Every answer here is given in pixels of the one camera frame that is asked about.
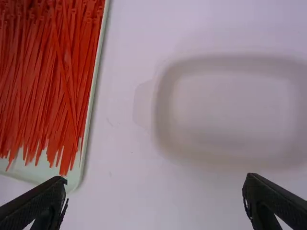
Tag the white dish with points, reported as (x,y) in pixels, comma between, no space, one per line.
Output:
(227,107)

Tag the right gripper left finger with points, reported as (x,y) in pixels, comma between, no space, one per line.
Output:
(36,206)

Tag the pale tray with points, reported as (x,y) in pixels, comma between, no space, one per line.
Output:
(31,173)

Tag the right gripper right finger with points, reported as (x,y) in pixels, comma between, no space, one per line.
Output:
(275,206)

